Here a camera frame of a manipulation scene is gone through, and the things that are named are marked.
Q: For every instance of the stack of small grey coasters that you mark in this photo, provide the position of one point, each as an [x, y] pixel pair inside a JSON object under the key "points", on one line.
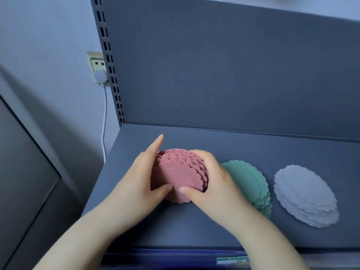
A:
{"points": [[306, 191]]}

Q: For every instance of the person's right hand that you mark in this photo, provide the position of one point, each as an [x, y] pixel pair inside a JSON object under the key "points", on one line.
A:
{"points": [[225, 199]]}

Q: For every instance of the beige wall socket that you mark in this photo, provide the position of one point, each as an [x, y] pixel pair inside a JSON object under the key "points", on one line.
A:
{"points": [[95, 61]]}

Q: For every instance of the person's left hand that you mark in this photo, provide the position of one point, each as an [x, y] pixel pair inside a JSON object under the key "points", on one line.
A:
{"points": [[132, 199]]}

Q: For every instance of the dark blue shelf back panel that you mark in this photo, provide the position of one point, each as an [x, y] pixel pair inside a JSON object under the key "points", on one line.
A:
{"points": [[225, 67]]}

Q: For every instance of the clear shelf edge rail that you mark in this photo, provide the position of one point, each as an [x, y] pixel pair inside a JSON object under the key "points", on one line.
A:
{"points": [[168, 258]]}

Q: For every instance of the black slotted shelf upright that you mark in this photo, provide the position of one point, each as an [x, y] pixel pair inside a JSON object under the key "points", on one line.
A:
{"points": [[109, 61]]}

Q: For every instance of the person's left forearm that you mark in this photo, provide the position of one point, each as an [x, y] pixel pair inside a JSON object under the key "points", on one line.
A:
{"points": [[84, 244]]}

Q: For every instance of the stack of green coasters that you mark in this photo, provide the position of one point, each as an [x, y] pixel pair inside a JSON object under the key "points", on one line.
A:
{"points": [[247, 179]]}

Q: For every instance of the white power plug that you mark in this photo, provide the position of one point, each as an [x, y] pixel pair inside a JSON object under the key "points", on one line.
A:
{"points": [[100, 77]]}

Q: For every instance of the grey door panel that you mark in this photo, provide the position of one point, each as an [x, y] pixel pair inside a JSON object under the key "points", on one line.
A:
{"points": [[22, 179]]}

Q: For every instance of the pale grey door frame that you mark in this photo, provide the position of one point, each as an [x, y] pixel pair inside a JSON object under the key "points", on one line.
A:
{"points": [[36, 137]]}

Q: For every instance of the green white shelf label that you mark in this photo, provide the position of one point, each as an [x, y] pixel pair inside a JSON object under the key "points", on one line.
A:
{"points": [[232, 260]]}

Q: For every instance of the stack of pink coasters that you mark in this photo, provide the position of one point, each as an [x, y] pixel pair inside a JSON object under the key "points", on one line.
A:
{"points": [[180, 174]]}

